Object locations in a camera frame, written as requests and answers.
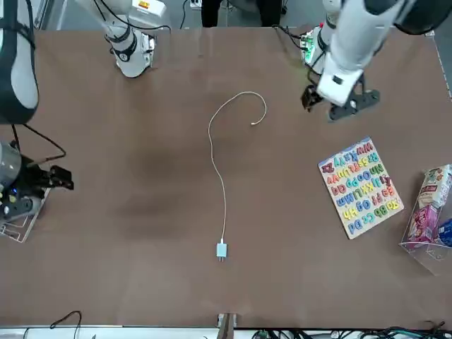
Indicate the person's leg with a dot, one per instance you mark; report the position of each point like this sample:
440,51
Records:
271,10
210,12

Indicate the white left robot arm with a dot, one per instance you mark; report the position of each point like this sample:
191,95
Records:
353,46

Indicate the white snack packet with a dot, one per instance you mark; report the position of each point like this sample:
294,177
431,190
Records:
436,187

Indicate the pink snack packet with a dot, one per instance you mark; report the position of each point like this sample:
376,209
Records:
423,222

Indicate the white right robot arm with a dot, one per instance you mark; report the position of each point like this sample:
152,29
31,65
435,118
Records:
24,84

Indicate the clear acrylic shelf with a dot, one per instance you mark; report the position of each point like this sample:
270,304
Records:
423,254

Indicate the white box with yellow label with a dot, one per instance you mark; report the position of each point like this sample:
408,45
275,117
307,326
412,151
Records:
150,8

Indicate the clear acrylic stand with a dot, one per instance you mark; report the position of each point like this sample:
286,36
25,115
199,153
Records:
21,229

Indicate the wooden alphabet puzzle board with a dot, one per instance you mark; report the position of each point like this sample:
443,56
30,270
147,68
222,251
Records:
360,187

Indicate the pale blue charger plug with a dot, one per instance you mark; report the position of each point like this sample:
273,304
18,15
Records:
221,251

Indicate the aluminium post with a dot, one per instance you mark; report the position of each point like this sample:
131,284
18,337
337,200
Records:
226,326

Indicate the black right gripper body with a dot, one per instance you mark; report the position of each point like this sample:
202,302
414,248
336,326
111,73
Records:
35,178

